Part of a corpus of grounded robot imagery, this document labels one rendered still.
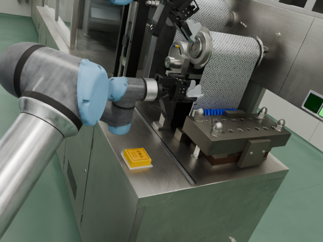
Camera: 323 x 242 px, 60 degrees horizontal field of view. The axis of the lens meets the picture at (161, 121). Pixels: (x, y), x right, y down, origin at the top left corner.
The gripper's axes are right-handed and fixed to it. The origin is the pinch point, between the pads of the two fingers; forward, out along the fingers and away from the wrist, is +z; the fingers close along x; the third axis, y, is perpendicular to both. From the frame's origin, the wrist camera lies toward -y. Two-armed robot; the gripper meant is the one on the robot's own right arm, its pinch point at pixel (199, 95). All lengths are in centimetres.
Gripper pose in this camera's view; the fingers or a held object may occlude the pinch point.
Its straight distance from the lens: 105.0
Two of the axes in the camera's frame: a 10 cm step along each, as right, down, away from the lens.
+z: 8.7, -0.4, 5.0
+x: -4.4, -5.2, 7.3
